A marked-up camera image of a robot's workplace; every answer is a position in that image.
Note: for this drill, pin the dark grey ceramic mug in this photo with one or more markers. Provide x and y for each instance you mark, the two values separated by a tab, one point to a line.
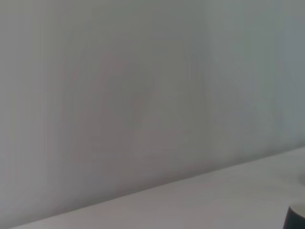
295	220

